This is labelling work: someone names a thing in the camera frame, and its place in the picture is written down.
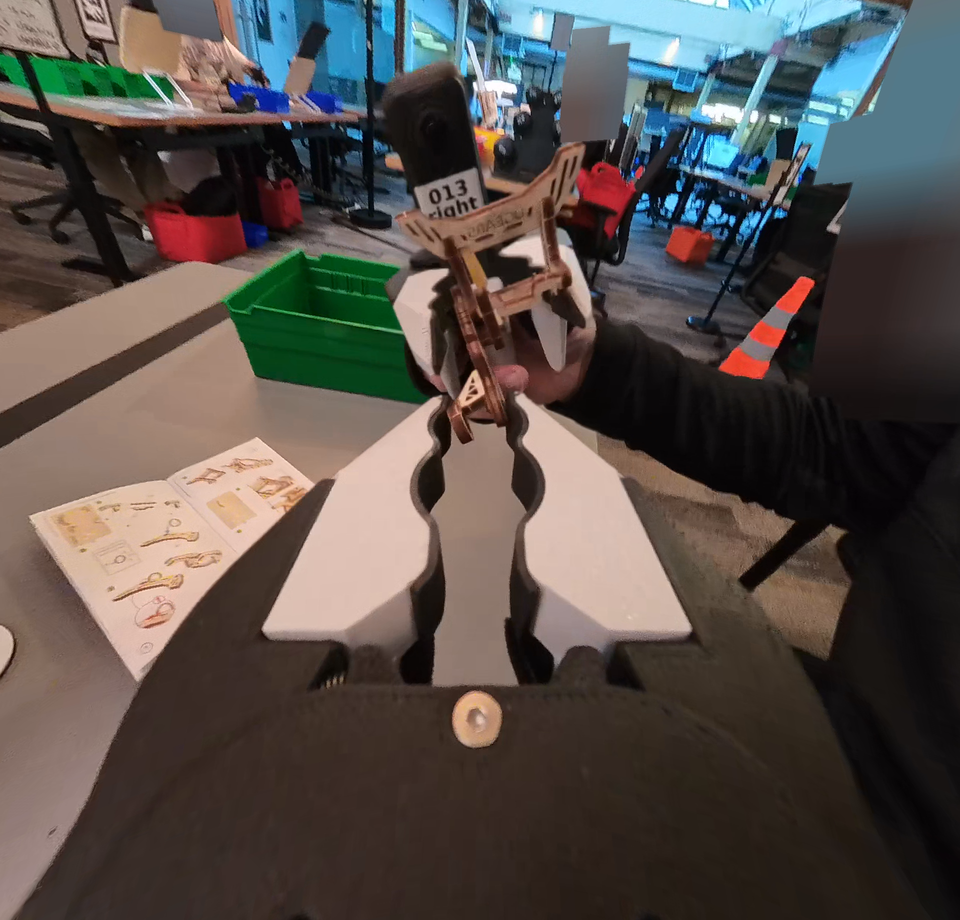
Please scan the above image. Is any red storage tote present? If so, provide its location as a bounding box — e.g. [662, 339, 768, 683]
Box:
[144, 201, 249, 264]
[255, 177, 305, 232]

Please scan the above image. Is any person's right forearm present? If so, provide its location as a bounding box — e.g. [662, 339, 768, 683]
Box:
[547, 320, 960, 534]

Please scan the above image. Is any long wooden top table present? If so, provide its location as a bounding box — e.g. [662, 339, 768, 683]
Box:
[0, 82, 370, 288]

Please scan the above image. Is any row of small green bins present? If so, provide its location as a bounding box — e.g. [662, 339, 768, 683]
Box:
[0, 52, 175, 101]

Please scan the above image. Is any orange crate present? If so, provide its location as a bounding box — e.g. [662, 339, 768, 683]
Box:
[666, 226, 715, 266]

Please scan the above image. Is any wooden model lever assembly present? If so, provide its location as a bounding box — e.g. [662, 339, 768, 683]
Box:
[431, 248, 530, 444]

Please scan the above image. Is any small black stand round base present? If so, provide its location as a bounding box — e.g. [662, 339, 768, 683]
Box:
[686, 143, 813, 337]

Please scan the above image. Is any person's right hand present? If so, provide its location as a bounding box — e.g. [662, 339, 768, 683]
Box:
[427, 312, 601, 405]

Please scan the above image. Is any handwritten whiteboard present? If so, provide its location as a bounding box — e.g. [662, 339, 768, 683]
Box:
[0, 0, 74, 60]

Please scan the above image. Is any open instruction booklet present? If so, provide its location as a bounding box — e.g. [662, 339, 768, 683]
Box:
[30, 437, 316, 681]

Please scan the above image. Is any tall black stand with base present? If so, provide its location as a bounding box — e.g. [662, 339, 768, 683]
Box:
[348, 0, 395, 229]

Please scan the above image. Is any black chair with red jacket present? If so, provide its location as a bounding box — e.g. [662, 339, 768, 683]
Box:
[566, 158, 646, 291]

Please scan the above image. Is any orange red plastic piece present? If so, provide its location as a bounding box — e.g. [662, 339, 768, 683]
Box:
[718, 276, 816, 379]

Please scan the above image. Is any black dumbbell rack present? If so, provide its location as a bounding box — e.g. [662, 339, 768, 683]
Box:
[495, 87, 564, 178]

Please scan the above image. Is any black floor stand pole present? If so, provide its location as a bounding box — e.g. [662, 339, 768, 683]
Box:
[738, 518, 834, 591]

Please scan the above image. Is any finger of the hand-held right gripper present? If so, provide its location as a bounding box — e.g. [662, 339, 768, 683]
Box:
[498, 232, 599, 373]
[391, 273, 460, 397]

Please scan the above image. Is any small framed marker sign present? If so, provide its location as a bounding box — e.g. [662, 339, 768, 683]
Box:
[62, 0, 121, 45]

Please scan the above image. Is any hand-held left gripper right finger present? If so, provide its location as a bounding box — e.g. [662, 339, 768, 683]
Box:
[506, 393, 693, 681]

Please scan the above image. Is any wooden model frame part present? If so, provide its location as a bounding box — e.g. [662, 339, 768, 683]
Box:
[395, 142, 594, 321]

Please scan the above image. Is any pale wooden book stand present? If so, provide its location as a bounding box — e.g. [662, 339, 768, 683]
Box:
[118, 5, 198, 102]

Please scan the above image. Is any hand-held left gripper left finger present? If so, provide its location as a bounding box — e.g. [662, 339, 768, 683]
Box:
[262, 397, 451, 684]

